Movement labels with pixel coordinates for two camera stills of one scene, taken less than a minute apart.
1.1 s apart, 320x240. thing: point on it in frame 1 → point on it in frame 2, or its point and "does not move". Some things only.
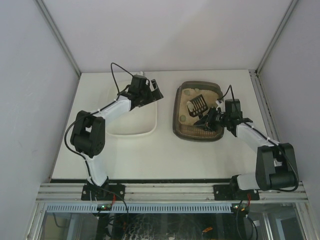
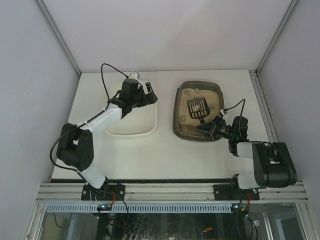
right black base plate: (227, 192) does not move
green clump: (182, 118) does not move
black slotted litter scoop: (200, 106) does not move
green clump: (190, 106) → (196, 108)
